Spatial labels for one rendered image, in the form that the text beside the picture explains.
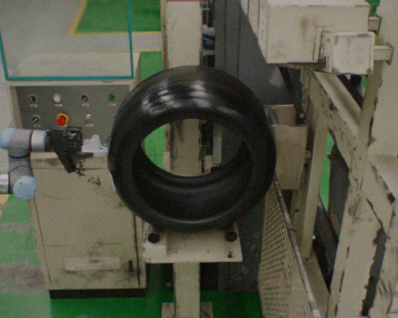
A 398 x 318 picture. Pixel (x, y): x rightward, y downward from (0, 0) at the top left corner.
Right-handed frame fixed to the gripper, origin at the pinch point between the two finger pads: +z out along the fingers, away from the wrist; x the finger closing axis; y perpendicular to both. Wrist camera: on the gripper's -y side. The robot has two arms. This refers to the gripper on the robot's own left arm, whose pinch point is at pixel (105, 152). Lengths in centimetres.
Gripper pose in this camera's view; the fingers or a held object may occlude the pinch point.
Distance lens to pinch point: 181.8
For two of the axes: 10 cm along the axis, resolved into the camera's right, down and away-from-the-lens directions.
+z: 9.9, 0.8, 0.8
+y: 1.1, -8.6, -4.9
